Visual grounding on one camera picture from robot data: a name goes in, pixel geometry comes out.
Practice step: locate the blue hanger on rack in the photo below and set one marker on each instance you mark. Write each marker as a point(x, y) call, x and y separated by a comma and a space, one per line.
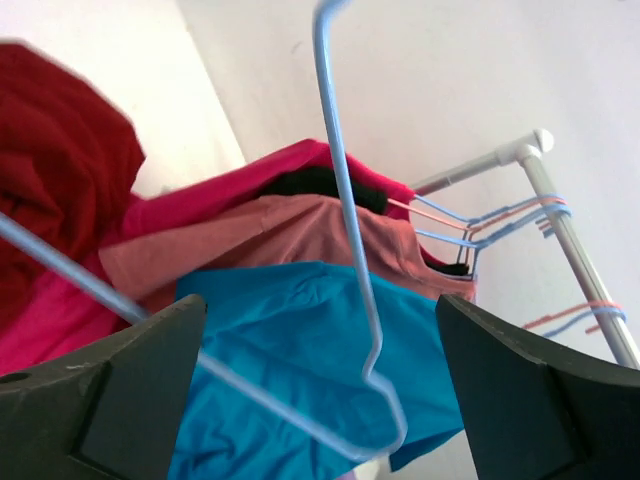
point(493, 213)

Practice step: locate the light blue wire hanger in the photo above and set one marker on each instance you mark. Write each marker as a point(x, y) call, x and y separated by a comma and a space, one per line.
point(80, 277)

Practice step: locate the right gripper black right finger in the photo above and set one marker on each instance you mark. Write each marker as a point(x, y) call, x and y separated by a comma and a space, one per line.
point(533, 408)

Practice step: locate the magenta pink t-shirt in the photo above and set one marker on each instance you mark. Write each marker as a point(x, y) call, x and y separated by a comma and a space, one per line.
point(61, 318)

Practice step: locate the white clothes rack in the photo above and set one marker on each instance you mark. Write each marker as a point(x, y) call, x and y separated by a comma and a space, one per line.
point(552, 216)

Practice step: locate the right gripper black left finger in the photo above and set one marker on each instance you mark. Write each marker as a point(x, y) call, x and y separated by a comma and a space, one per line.
point(110, 410)

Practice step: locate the blue hanger under teal shirt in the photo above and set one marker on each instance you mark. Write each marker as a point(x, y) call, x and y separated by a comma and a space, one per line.
point(471, 245)

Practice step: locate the dark red t-shirt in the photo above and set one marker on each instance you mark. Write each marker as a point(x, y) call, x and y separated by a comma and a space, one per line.
point(69, 158)

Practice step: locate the salmon pink t-shirt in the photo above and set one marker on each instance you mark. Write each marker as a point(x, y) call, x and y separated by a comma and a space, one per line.
point(273, 230)

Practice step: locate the teal blue t-shirt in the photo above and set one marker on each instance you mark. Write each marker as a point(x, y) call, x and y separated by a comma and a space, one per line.
point(300, 332)

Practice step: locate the pink hanger on rack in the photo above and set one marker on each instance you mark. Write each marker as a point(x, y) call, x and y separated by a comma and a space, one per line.
point(440, 215)

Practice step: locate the black garment on hanger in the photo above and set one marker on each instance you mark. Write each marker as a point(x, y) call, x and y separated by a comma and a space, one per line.
point(321, 180)

